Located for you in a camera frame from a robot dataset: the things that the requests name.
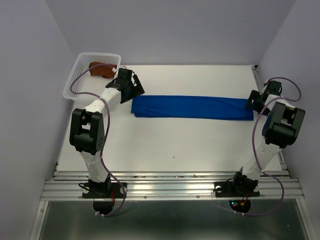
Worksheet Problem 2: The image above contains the brown towel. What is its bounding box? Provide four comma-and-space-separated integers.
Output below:
89, 61, 118, 79

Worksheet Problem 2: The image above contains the blue towel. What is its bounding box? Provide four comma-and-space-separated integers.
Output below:
131, 95, 254, 121

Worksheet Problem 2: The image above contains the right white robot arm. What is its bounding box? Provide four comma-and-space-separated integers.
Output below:
239, 77, 306, 182

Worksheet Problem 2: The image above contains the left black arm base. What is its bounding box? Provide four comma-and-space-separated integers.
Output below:
78, 178, 125, 199

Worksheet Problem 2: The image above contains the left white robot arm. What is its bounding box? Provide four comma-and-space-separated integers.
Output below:
69, 68, 145, 197

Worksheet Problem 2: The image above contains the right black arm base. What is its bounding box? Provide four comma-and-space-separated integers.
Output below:
212, 169, 260, 198

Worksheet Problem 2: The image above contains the white plastic basket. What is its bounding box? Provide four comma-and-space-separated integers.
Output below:
62, 52, 121, 103

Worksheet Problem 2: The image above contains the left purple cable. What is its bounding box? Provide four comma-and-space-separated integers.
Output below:
69, 64, 128, 218

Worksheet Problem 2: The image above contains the aluminium rail frame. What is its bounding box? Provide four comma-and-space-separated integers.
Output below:
29, 63, 316, 240

